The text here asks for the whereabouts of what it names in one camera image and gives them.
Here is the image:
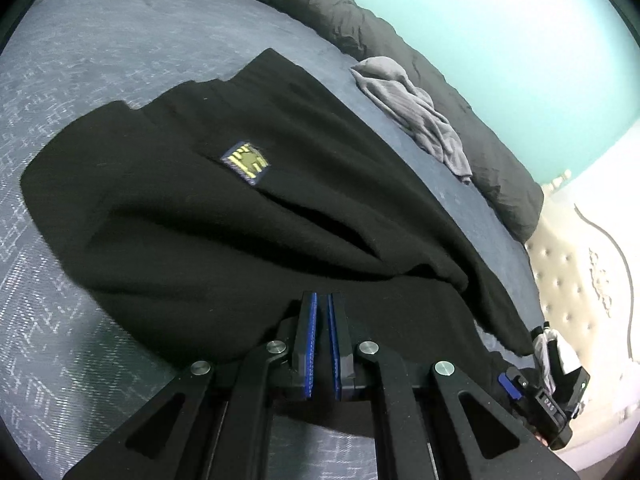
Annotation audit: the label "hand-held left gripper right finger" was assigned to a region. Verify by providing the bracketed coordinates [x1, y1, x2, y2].
[327, 292, 576, 480]

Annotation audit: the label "black pants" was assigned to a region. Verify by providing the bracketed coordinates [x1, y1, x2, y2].
[20, 48, 538, 411]

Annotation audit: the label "cream tufted headboard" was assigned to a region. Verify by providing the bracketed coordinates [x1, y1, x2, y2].
[525, 170, 640, 451]

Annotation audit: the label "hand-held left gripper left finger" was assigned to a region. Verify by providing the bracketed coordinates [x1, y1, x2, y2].
[62, 291, 318, 480]

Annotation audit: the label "dark grey rolled duvet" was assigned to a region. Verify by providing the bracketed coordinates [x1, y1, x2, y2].
[212, 0, 545, 242]

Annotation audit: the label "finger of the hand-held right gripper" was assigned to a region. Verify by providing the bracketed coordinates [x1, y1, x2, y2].
[497, 366, 527, 402]

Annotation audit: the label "grey ribbed garment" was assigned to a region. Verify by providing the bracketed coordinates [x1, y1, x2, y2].
[350, 56, 473, 184]

